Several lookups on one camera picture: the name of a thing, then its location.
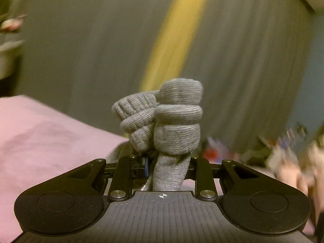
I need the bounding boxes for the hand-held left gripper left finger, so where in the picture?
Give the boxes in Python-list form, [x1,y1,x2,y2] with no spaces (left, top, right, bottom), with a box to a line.
[67,156,150,199]

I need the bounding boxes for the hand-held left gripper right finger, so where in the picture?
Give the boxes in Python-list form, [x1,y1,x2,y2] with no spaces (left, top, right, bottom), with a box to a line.
[190,157,259,201]

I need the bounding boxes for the grey knitted sock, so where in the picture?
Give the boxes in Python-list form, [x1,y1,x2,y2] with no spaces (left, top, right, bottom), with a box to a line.
[111,78,204,192]

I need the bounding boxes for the pink bed sheet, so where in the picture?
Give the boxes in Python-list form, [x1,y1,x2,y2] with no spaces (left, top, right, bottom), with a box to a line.
[0,95,317,243]

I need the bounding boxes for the grey curtain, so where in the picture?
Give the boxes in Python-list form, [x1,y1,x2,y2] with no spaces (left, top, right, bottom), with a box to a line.
[14,0,324,157]

